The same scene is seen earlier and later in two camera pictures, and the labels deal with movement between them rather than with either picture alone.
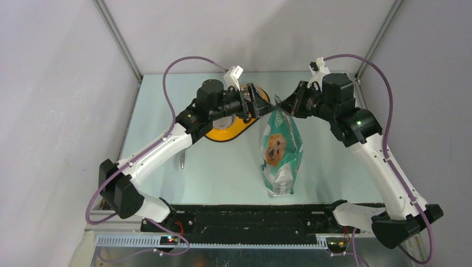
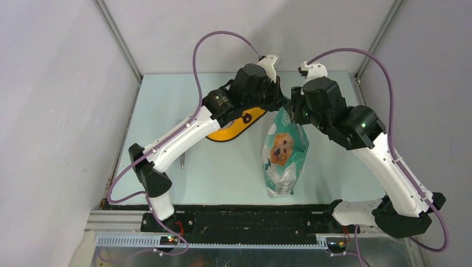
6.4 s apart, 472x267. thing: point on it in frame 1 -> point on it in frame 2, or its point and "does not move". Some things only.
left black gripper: [257, 106] -> [277, 99]
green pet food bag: [281, 152] does not move
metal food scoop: [182, 154] does not move
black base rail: [248, 219] does not move
